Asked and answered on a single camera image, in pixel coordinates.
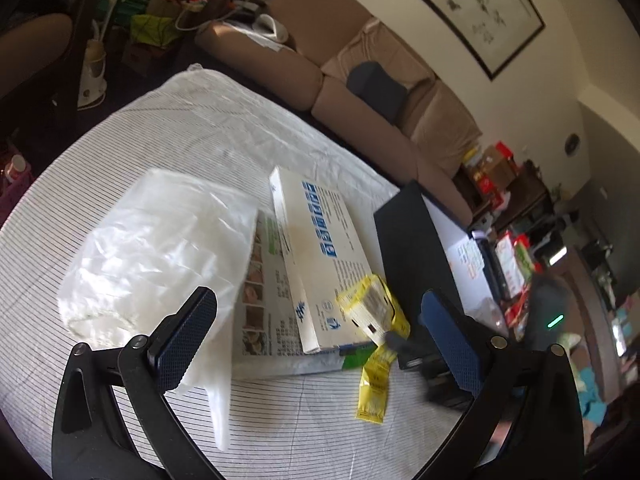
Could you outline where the yellow sachet strip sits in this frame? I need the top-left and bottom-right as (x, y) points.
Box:
(356, 306), (410, 424)

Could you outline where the small yellow white carton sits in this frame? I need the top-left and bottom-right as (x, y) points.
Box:
(337, 274), (410, 346)

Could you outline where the red snack bag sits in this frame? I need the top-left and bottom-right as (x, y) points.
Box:
(495, 231), (539, 328)

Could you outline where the black remote control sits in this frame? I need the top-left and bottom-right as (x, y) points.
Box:
(476, 238), (510, 302)

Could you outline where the black storage box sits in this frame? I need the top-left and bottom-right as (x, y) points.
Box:
(374, 181), (508, 342)

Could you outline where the printed brochure sheet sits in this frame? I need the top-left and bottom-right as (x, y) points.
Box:
(232, 210), (374, 380)

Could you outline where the white plastic bag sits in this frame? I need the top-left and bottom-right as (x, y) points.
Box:
(58, 168), (258, 451)

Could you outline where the white blue flat box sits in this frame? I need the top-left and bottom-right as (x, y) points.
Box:
(269, 167), (371, 354)

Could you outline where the dark lumbar cushion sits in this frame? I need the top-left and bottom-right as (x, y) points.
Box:
(346, 61), (408, 124)

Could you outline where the brown square pillow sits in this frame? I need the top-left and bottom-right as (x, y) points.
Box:
(321, 18), (435, 91)

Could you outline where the brown sofa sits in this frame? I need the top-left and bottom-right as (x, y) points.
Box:
(195, 0), (482, 226)

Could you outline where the framed wall painting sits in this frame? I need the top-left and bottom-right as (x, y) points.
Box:
(422, 0), (544, 80)

